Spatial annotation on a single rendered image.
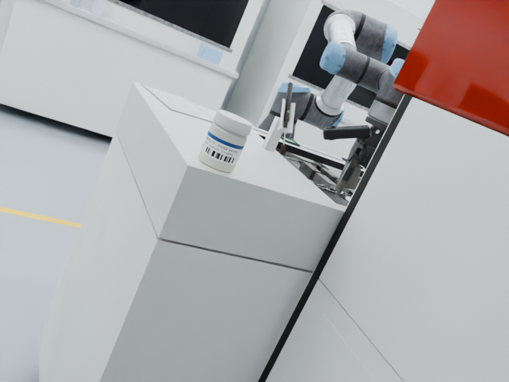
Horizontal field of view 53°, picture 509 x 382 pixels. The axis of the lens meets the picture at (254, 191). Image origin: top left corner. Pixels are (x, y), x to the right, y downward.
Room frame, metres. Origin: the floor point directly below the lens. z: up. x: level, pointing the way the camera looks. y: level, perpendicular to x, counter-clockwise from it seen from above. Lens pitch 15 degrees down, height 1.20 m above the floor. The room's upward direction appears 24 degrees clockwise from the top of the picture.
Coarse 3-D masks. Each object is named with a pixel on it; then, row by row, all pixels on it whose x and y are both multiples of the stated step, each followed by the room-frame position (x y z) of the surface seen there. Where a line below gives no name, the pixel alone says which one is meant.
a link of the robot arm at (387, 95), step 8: (392, 64) 1.29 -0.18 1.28; (400, 64) 1.26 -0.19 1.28; (384, 72) 1.33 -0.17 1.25; (392, 72) 1.27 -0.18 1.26; (384, 80) 1.29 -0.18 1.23; (392, 80) 1.26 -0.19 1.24; (384, 88) 1.27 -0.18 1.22; (392, 88) 1.26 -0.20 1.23; (376, 96) 1.28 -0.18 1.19; (384, 96) 1.26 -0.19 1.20; (392, 96) 1.26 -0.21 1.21; (400, 96) 1.26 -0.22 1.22; (392, 104) 1.25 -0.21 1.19
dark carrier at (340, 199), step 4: (320, 188) 1.42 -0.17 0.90; (324, 192) 1.40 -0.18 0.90; (328, 192) 1.42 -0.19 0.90; (332, 192) 1.44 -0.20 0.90; (328, 196) 1.37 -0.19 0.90; (332, 196) 1.39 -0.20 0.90; (336, 196) 1.41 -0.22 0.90; (340, 196) 1.43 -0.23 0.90; (344, 196) 1.45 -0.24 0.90; (336, 200) 1.37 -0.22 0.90; (340, 200) 1.39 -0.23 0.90; (344, 200) 1.41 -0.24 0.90; (340, 204) 1.34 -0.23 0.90; (344, 204) 1.36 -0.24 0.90
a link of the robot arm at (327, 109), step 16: (368, 16) 1.74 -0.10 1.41; (368, 32) 1.70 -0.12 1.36; (384, 32) 1.71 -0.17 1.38; (368, 48) 1.72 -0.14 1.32; (384, 48) 1.71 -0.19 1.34; (336, 80) 1.88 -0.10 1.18; (320, 96) 1.98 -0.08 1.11; (336, 96) 1.91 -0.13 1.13; (320, 112) 1.97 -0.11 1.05; (336, 112) 1.97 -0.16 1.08; (320, 128) 2.04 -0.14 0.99
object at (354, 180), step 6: (354, 168) 1.27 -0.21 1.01; (360, 168) 1.27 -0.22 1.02; (342, 174) 1.28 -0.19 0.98; (354, 174) 1.27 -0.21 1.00; (342, 180) 1.26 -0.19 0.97; (348, 180) 1.27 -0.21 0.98; (354, 180) 1.27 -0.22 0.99; (336, 186) 1.28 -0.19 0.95; (342, 186) 1.27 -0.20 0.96; (348, 186) 1.27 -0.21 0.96; (354, 186) 1.27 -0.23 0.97; (336, 192) 1.29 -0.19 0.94
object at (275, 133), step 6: (282, 108) 1.26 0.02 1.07; (294, 108) 1.28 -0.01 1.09; (282, 114) 1.25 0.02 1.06; (294, 114) 1.28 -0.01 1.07; (276, 120) 1.27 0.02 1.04; (282, 120) 1.25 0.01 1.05; (276, 126) 1.27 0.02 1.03; (282, 126) 1.24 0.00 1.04; (288, 126) 1.26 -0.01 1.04; (270, 132) 1.27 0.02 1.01; (276, 132) 1.27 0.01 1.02; (282, 132) 1.28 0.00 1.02; (288, 132) 1.25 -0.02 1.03; (270, 138) 1.27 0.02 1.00; (276, 138) 1.28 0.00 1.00; (264, 144) 1.28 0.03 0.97; (270, 144) 1.27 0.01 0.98; (276, 144) 1.28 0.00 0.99; (270, 150) 1.28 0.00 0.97
